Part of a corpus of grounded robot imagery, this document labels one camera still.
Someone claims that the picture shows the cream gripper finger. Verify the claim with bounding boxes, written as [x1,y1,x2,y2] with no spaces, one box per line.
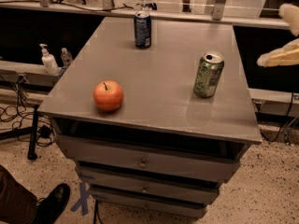
[278,4,299,36]
[257,38,299,67]

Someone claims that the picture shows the green soda can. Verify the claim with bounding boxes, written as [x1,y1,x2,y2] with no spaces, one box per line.
[193,50,224,98]

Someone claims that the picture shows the blue soda can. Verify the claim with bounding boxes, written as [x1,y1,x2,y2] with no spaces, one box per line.
[134,10,151,49]

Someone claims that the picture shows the grey drawer cabinet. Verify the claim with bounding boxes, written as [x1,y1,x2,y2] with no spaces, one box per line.
[39,17,261,217]

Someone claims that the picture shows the red apple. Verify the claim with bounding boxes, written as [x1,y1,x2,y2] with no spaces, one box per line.
[93,80,123,112]

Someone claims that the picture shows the small clear bottle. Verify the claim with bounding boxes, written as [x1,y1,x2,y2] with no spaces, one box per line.
[61,48,73,67]

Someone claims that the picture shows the white pump bottle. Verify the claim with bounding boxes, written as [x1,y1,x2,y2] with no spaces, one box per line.
[40,44,59,75]

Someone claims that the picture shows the blue tape cross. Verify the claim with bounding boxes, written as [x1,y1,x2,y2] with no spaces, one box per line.
[70,181,92,216]

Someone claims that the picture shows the black stand leg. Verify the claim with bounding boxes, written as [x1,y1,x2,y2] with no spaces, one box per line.
[27,105,39,161]

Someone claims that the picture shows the black shoe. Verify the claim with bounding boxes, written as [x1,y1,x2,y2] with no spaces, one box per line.
[30,183,70,224]

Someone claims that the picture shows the brown trouser leg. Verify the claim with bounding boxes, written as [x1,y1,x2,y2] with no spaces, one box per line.
[0,165,37,224]

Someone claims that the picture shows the black floor cables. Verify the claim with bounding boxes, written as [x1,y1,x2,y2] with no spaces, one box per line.
[0,73,57,147]

